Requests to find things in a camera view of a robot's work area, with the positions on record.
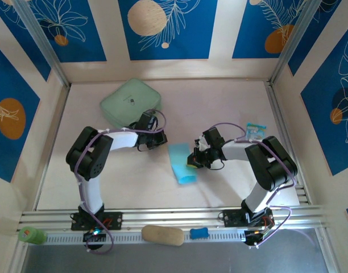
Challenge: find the blue white snack packet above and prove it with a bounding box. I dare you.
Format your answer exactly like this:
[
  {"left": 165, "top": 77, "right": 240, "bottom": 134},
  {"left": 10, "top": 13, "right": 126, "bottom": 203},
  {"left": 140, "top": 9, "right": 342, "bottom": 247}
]
[{"left": 246, "top": 122, "right": 268, "bottom": 142}]

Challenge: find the mint green zip pouch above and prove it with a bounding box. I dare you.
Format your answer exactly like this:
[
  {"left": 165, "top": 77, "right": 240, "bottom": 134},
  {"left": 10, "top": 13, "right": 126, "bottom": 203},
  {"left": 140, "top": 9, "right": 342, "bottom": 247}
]
[{"left": 99, "top": 78, "right": 163, "bottom": 129}]

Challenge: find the blue bone-shaped block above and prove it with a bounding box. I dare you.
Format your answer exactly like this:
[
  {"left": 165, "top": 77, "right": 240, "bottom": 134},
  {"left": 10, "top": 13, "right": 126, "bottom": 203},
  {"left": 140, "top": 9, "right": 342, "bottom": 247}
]
[{"left": 189, "top": 227, "right": 209, "bottom": 239}]

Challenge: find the beige oblong case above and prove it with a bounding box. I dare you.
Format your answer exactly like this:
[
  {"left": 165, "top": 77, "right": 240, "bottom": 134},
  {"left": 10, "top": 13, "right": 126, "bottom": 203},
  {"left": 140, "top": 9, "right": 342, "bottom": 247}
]
[{"left": 141, "top": 224, "right": 185, "bottom": 247}]

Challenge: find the black circuit board green light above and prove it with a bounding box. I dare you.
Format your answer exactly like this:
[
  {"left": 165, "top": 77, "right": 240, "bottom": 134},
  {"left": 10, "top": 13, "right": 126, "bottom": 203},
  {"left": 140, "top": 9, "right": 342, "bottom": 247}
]
[{"left": 82, "top": 229, "right": 107, "bottom": 243}]

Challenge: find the green tape roll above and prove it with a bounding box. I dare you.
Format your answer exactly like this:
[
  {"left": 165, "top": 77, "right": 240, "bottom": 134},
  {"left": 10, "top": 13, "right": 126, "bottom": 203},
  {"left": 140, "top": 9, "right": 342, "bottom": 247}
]
[{"left": 17, "top": 225, "right": 48, "bottom": 245}]

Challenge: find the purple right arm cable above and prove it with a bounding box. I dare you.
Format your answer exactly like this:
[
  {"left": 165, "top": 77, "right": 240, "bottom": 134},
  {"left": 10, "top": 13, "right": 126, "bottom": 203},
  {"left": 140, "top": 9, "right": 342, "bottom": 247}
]
[{"left": 201, "top": 122, "right": 300, "bottom": 251}]

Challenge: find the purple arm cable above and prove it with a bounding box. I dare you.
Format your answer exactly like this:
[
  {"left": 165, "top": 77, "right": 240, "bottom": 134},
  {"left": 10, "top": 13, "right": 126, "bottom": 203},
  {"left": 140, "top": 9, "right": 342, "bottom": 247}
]
[
  {"left": 201, "top": 122, "right": 300, "bottom": 251},
  {"left": 74, "top": 109, "right": 168, "bottom": 255}
]

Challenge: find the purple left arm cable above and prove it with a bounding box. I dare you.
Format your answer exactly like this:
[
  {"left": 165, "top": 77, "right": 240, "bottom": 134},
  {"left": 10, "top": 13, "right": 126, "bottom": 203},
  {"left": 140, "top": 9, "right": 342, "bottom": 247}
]
[{"left": 74, "top": 109, "right": 168, "bottom": 255}]

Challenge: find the long aluminium base rail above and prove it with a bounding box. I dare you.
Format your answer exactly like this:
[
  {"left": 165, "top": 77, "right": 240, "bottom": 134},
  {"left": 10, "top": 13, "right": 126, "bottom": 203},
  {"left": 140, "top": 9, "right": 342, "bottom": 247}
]
[{"left": 19, "top": 205, "right": 331, "bottom": 228}]

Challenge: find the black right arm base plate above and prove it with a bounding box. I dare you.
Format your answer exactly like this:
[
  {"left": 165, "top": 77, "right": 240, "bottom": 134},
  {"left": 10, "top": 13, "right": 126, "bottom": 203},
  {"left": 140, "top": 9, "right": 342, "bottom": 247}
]
[{"left": 222, "top": 209, "right": 276, "bottom": 228}]

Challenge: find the aluminium side rail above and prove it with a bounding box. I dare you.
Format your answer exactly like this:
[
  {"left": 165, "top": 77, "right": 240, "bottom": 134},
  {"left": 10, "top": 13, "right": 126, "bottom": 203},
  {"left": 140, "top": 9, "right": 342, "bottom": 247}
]
[{"left": 264, "top": 82, "right": 311, "bottom": 205}]

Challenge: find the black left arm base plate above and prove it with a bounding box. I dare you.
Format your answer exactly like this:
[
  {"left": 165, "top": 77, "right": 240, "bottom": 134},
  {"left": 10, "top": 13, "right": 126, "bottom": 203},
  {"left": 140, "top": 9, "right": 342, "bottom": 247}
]
[{"left": 71, "top": 210, "right": 123, "bottom": 231}]

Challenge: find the grey slotted cable duct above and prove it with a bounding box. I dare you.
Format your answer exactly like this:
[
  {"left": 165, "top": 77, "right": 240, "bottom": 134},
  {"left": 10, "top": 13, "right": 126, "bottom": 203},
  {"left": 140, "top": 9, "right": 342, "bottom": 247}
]
[{"left": 44, "top": 229, "right": 247, "bottom": 245}]

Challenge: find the aluminium frame post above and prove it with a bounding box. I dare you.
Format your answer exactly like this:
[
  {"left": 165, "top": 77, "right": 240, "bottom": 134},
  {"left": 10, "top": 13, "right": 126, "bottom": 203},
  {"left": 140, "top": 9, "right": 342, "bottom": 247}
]
[
  {"left": 269, "top": 0, "right": 320, "bottom": 85},
  {"left": 13, "top": 0, "right": 71, "bottom": 88}
]

